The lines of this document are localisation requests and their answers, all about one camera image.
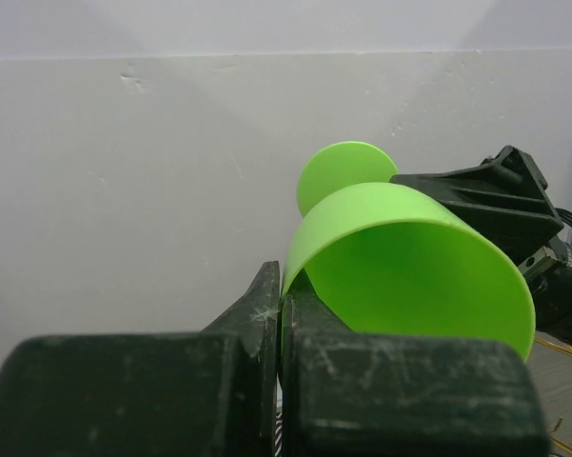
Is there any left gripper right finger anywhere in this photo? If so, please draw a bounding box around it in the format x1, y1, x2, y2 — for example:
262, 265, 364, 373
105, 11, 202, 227
280, 273, 550, 456

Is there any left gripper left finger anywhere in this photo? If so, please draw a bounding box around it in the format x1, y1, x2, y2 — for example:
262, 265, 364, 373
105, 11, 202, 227
0, 262, 280, 456

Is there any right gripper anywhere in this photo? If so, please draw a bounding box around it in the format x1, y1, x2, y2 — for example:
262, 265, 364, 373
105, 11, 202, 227
391, 146, 572, 347

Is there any green plastic goblet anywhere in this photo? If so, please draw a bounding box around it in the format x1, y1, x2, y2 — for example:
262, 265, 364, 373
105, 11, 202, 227
282, 141, 535, 359

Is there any gold wine glass rack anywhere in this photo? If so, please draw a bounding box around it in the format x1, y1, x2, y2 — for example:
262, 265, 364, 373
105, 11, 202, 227
528, 333, 572, 456

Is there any striped black white cloth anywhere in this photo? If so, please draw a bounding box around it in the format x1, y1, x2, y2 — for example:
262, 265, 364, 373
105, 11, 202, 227
274, 376, 284, 457

